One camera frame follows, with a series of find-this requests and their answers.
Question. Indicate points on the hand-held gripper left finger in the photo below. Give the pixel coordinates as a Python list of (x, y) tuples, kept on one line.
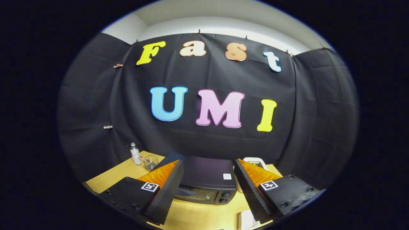
[(167, 191)]

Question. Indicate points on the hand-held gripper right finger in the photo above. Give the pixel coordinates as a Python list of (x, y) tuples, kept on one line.
[(248, 190)]

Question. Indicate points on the black toaster oven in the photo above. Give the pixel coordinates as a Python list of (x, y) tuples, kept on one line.
[(207, 172)]

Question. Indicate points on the white slot toaster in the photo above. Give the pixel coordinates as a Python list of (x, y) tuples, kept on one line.
[(255, 159)]

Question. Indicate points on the white plate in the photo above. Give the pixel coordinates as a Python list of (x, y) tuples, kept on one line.
[(246, 220)]

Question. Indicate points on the red striped straw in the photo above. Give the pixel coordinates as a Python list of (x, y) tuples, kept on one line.
[(142, 158)]

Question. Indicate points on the clear plastic bottle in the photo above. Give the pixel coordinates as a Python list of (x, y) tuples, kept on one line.
[(136, 156)]

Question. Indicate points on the black backdrop cloth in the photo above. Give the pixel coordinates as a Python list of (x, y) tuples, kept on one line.
[(211, 75)]

